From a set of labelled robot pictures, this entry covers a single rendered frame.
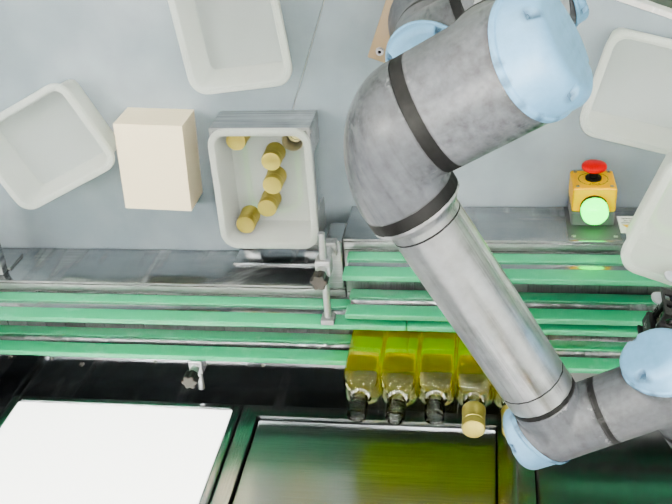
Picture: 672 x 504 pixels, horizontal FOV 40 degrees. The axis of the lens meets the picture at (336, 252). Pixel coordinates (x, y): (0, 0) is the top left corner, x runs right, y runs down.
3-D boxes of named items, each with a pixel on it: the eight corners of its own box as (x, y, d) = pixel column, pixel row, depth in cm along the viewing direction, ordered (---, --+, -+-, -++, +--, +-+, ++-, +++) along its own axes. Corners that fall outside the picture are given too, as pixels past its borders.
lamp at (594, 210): (578, 219, 154) (580, 228, 151) (580, 195, 151) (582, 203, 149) (607, 219, 153) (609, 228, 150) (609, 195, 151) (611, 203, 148)
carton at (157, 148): (139, 189, 171) (125, 208, 165) (127, 107, 163) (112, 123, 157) (202, 192, 170) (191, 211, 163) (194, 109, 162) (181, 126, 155)
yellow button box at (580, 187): (567, 205, 161) (570, 226, 154) (569, 166, 157) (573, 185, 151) (609, 205, 160) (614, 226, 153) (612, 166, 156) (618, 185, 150)
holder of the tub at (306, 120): (238, 248, 175) (228, 270, 168) (220, 111, 161) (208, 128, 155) (328, 250, 172) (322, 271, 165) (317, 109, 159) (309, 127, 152)
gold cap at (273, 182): (266, 165, 163) (260, 176, 159) (285, 165, 162) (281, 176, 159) (268, 183, 165) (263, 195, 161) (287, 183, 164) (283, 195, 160)
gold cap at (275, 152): (264, 141, 161) (259, 152, 157) (284, 141, 160) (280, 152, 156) (266, 160, 162) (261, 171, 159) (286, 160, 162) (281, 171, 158)
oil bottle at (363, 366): (359, 331, 164) (343, 409, 146) (357, 304, 162) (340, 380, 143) (391, 332, 164) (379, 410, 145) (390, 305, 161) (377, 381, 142)
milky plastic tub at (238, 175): (233, 225, 172) (222, 248, 164) (218, 110, 161) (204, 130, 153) (326, 226, 169) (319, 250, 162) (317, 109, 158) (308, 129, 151)
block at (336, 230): (330, 268, 166) (324, 289, 160) (326, 221, 162) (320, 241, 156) (350, 268, 166) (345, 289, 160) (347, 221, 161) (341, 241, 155)
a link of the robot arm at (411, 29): (376, 25, 131) (362, 55, 120) (460, -25, 126) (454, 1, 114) (419, 95, 135) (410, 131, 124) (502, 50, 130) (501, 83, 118)
